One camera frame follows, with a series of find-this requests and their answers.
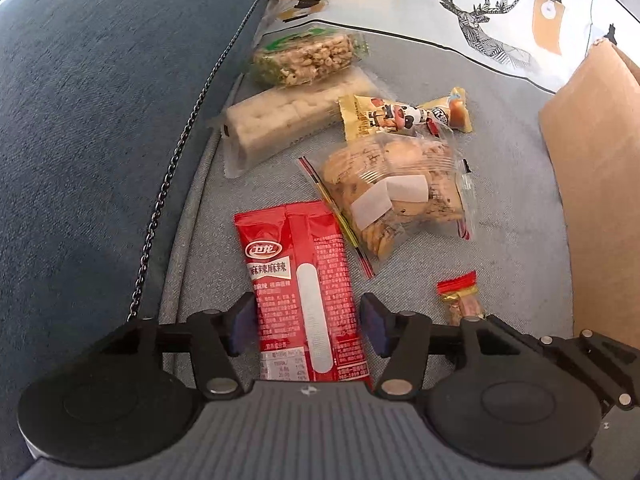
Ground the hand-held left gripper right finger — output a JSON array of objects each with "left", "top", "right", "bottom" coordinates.
[{"left": 360, "top": 293, "right": 522, "bottom": 397}]

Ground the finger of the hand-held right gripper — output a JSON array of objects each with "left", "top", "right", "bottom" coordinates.
[{"left": 487, "top": 315, "right": 640, "bottom": 412}]

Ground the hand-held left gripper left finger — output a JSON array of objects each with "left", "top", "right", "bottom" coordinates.
[{"left": 105, "top": 292, "right": 257, "bottom": 402}]

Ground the red snack packet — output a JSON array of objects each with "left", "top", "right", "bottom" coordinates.
[{"left": 233, "top": 200, "right": 374, "bottom": 392}]

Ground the brown cardboard box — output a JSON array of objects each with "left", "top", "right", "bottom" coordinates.
[{"left": 537, "top": 39, "right": 640, "bottom": 357}]

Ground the small red gold candy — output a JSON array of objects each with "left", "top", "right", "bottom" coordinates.
[{"left": 436, "top": 270, "right": 487, "bottom": 332}]

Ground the clear bag of cookies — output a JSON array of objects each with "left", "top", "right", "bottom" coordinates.
[{"left": 298, "top": 135, "right": 476, "bottom": 279}]

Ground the grey deer printed tablecloth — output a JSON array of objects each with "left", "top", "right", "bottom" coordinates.
[{"left": 159, "top": 0, "right": 640, "bottom": 396}]

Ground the yellow cow print candy packet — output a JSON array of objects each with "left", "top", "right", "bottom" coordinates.
[{"left": 338, "top": 94, "right": 432, "bottom": 142}]

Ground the white cracker pack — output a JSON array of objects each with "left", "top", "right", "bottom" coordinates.
[{"left": 219, "top": 66, "right": 382, "bottom": 179}]

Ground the yellow orange candy packet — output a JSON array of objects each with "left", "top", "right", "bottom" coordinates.
[{"left": 424, "top": 87, "right": 474, "bottom": 135}]

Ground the puffed rice bar pack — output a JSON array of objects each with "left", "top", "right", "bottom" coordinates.
[{"left": 249, "top": 30, "right": 372, "bottom": 89}]

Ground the dark metal chain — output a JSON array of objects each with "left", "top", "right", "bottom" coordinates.
[{"left": 127, "top": 0, "right": 277, "bottom": 322}]

